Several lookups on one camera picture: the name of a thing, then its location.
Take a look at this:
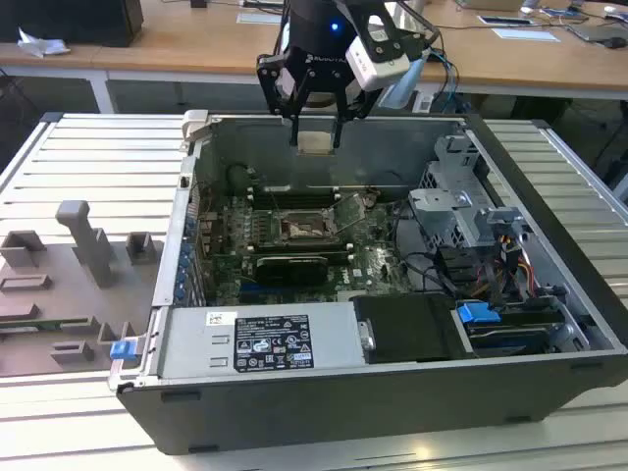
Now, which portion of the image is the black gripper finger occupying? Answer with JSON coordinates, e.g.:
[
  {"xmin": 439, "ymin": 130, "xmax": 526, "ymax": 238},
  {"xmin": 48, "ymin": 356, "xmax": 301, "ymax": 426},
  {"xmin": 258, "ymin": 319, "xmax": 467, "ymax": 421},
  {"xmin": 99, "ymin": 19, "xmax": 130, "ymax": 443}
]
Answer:
[
  {"xmin": 255, "ymin": 52, "xmax": 316, "ymax": 148},
  {"xmin": 331, "ymin": 79, "xmax": 380, "ymax": 149}
]

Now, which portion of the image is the silver square CPU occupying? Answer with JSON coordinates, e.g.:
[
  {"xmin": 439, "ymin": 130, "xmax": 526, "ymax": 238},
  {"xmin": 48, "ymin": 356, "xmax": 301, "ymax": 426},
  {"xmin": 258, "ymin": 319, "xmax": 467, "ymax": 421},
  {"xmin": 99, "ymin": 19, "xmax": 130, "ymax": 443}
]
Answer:
[{"xmin": 297, "ymin": 131, "xmax": 337, "ymax": 156}]

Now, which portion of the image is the metal socket cover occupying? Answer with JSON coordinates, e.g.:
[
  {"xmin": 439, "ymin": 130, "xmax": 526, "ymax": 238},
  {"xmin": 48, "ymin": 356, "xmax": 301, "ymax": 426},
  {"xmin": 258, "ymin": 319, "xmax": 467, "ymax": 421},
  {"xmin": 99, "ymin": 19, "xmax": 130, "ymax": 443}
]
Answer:
[{"xmin": 333, "ymin": 193, "xmax": 370, "ymax": 232}]

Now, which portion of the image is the metal wire locking lever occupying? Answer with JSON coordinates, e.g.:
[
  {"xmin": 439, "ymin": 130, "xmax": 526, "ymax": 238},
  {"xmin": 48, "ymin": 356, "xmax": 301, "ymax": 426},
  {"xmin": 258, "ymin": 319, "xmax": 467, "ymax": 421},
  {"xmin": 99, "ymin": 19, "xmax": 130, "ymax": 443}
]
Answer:
[{"xmin": 267, "ymin": 185, "xmax": 285, "ymax": 218}]

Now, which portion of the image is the CPU socket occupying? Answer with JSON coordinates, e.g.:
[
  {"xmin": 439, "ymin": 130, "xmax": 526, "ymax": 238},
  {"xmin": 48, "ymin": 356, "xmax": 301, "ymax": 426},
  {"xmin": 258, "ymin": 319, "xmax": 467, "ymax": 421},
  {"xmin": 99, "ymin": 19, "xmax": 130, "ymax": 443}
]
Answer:
[{"xmin": 274, "ymin": 208, "xmax": 344, "ymax": 245}]

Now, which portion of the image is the blue expansion slot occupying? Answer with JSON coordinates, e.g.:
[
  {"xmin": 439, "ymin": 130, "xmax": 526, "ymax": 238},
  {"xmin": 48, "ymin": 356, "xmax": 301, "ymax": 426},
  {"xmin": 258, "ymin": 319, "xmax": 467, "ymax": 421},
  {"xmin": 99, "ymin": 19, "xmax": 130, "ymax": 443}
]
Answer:
[{"xmin": 238, "ymin": 280, "xmax": 295, "ymax": 298}]

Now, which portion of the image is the wooden desk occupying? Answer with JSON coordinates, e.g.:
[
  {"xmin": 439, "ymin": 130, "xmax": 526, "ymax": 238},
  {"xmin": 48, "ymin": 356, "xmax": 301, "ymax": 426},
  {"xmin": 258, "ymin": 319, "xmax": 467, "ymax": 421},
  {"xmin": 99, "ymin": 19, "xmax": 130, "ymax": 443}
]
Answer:
[{"xmin": 0, "ymin": 0, "xmax": 628, "ymax": 117}]

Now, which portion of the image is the grey plastic case latch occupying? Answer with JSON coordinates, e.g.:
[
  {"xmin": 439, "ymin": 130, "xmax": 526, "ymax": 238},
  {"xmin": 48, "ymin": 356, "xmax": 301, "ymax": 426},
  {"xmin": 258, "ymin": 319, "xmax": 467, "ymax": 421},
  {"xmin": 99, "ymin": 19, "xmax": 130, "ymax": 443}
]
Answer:
[{"xmin": 180, "ymin": 108, "xmax": 213, "ymax": 144}]

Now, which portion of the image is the silver metal drive cage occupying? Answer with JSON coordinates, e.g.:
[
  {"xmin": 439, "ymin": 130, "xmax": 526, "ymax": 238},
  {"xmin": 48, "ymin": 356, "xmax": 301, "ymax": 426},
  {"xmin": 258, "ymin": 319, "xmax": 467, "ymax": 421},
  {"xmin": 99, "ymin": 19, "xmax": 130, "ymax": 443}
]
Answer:
[{"xmin": 407, "ymin": 132, "xmax": 534, "ymax": 252}]

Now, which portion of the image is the green motherboard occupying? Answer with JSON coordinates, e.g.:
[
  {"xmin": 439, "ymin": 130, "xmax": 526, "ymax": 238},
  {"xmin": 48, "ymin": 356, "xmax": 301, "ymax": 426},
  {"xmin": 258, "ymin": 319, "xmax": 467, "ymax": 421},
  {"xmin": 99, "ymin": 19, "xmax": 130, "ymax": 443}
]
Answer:
[{"xmin": 195, "ymin": 185, "xmax": 423, "ymax": 304}]

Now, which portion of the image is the cardboard box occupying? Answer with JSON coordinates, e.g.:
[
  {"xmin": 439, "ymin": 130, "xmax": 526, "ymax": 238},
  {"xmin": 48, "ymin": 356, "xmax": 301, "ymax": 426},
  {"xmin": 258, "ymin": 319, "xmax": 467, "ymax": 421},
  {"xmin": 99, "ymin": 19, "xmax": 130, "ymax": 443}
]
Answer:
[{"xmin": 463, "ymin": 0, "xmax": 522, "ymax": 13}]

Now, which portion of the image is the flat tablet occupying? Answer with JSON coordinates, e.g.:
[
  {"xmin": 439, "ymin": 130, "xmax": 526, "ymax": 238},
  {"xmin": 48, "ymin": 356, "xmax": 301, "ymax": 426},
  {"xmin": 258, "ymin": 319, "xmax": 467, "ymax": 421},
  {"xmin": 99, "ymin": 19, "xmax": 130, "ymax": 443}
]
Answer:
[{"xmin": 478, "ymin": 14, "xmax": 535, "ymax": 27}]

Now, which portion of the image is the black graphics card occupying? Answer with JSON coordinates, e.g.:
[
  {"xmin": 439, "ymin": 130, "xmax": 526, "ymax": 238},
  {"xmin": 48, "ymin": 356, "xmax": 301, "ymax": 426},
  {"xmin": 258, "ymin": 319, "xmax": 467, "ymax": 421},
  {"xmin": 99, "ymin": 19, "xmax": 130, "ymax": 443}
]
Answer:
[{"xmin": 254, "ymin": 253, "xmax": 329, "ymax": 288}]

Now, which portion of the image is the white paper sheet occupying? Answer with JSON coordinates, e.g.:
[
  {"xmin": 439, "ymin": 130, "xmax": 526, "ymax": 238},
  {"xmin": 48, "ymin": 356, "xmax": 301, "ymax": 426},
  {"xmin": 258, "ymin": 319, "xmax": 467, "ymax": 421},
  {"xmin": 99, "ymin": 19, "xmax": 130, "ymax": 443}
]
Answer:
[{"xmin": 491, "ymin": 26, "xmax": 561, "ymax": 44}]

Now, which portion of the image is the black box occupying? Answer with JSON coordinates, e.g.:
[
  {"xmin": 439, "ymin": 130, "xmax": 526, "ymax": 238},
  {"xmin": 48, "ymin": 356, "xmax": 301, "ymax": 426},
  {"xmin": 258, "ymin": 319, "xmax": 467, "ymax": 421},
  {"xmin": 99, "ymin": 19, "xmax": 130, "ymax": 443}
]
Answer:
[{"xmin": 0, "ymin": 0, "xmax": 144, "ymax": 49}]

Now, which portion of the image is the crumpled white paper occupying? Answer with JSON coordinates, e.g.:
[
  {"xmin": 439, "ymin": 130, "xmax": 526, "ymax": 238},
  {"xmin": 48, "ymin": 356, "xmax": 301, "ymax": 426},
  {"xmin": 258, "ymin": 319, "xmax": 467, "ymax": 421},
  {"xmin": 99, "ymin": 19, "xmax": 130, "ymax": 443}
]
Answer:
[{"xmin": 17, "ymin": 26, "xmax": 71, "ymax": 59}]

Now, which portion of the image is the black plastic shroud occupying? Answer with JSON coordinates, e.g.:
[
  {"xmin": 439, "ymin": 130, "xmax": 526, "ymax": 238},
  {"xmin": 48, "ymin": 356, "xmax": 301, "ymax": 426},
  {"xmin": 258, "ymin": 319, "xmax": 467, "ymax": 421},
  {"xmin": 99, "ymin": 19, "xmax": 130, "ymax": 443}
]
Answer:
[{"xmin": 351, "ymin": 293, "xmax": 470, "ymax": 365}]

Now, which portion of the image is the hard disk in blue carrier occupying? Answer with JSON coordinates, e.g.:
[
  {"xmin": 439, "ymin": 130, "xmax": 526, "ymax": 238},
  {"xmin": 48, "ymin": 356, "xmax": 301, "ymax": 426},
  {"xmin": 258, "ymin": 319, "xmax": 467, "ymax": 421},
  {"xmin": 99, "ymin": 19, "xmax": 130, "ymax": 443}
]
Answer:
[{"xmin": 454, "ymin": 299, "xmax": 565, "ymax": 358}]

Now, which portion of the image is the grey parts rack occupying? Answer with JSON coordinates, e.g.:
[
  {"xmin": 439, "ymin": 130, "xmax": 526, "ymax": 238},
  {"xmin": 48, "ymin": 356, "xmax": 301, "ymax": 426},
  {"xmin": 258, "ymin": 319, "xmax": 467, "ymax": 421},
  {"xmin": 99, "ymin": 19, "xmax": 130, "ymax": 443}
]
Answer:
[{"xmin": 0, "ymin": 198, "xmax": 166, "ymax": 379}]

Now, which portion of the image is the grey laptop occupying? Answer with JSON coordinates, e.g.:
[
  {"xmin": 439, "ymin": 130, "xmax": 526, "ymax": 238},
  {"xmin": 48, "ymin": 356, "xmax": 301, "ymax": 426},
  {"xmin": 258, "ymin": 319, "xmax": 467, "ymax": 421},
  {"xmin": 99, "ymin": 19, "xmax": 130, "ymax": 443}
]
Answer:
[{"xmin": 566, "ymin": 22, "xmax": 628, "ymax": 44}]

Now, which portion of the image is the silver power supply unit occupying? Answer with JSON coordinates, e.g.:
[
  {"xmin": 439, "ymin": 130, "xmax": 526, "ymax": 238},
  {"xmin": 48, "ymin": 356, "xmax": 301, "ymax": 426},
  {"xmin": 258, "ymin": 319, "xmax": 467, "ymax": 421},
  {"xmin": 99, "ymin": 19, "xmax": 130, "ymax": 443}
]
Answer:
[{"xmin": 157, "ymin": 299, "xmax": 368, "ymax": 380}]

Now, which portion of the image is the blue plastic clip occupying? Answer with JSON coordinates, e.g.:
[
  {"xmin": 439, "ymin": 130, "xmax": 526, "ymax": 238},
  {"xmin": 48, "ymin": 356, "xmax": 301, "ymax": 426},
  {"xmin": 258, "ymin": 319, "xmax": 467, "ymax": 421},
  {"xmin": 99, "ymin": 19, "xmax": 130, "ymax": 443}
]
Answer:
[{"xmin": 110, "ymin": 340, "xmax": 136, "ymax": 363}]

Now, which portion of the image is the black open PC case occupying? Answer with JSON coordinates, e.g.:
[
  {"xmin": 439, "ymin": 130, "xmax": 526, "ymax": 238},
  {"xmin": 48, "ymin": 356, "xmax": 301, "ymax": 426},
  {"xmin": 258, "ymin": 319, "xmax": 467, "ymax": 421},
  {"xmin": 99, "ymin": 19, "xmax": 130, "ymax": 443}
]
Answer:
[{"xmin": 108, "ymin": 108, "xmax": 628, "ymax": 455}]

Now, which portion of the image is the green RAM stick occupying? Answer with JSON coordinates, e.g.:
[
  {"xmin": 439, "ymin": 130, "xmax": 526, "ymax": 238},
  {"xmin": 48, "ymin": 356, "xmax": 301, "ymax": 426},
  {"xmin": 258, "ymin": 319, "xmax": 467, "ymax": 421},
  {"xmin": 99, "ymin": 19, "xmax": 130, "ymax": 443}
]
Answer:
[{"xmin": 0, "ymin": 318, "xmax": 92, "ymax": 331}]

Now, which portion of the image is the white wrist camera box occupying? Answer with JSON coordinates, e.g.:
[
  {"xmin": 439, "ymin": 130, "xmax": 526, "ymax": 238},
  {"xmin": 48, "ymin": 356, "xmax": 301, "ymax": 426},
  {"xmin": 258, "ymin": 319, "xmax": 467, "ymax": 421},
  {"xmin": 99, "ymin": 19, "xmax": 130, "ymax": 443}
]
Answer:
[{"xmin": 344, "ymin": 34, "xmax": 411, "ymax": 92}]

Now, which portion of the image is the black camera bracket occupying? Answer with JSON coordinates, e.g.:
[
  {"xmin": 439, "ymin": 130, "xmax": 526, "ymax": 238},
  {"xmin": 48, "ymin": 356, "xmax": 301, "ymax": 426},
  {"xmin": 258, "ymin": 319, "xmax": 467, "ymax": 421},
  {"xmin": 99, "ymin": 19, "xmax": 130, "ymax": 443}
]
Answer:
[{"xmin": 350, "ymin": 0, "xmax": 441, "ymax": 68}]

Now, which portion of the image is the grey desk cable port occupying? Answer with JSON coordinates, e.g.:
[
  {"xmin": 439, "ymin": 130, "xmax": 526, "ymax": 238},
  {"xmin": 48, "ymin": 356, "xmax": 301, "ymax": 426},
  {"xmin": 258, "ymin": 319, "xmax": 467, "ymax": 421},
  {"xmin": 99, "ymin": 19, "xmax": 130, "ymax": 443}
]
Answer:
[{"xmin": 235, "ymin": 12, "xmax": 291, "ymax": 26}]

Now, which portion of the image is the blue cable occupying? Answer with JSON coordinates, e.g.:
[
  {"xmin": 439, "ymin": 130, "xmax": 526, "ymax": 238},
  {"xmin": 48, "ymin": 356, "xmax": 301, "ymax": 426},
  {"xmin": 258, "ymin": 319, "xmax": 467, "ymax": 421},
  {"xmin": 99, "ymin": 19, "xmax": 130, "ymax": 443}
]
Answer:
[{"xmin": 438, "ymin": 47, "xmax": 461, "ymax": 113}]

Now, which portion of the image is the black wire bundle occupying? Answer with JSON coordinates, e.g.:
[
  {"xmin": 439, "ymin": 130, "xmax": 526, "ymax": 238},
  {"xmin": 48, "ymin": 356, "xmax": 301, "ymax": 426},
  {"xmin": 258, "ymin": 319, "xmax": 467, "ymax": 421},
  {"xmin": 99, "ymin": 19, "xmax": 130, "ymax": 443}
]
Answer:
[{"xmin": 392, "ymin": 200, "xmax": 497, "ymax": 308}]

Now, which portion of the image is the coloured wire bundle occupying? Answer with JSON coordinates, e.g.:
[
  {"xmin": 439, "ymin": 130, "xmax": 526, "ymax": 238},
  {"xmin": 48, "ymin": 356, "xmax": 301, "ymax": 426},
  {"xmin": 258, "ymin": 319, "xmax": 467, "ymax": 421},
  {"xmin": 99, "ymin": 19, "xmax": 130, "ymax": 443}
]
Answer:
[{"xmin": 495, "ymin": 234, "xmax": 539, "ymax": 298}]

